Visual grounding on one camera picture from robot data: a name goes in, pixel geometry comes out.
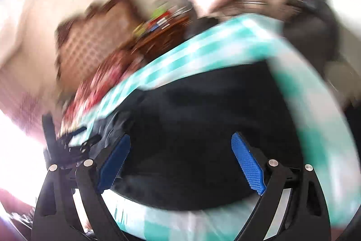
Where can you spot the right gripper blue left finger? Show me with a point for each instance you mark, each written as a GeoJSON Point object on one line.
{"type": "Point", "coordinates": [111, 161]}

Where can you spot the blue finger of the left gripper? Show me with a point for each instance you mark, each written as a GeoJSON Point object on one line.
{"type": "Point", "coordinates": [69, 135]}
{"type": "Point", "coordinates": [90, 142]}

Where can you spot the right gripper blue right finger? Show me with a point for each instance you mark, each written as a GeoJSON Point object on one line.
{"type": "Point", "coordinates": [251, 169]}

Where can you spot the black pants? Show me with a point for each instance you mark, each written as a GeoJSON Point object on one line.
{"type": "Point", "coordinates": [181, 157]}

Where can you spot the pink curtain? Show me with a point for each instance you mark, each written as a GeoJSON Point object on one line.
{"type": "Point", "coordinates": [24, 110]}

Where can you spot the red floral quilt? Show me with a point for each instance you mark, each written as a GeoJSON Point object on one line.
{"type": "Point", "coordinates": [117, 67]}

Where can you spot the beige tufted headboard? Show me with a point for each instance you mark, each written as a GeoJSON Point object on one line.
{"type": "Point", "coordinates": [85, 40]}

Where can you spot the dark wooden nightstand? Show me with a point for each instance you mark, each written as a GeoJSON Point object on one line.
{"type": "Point", "coordinates": [162, 39]}

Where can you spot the green white checkered bedsheet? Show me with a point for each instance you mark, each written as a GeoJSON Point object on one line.
{"type": "Point", "coordinates": [319, 120]}

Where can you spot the items on nightstand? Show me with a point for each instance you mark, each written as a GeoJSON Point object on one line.
{"type": "Point", "coordinates": [161, 18]}

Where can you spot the black leather chair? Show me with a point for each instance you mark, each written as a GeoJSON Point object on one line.
{"type": "Point", "coordinates": [309, 25]}

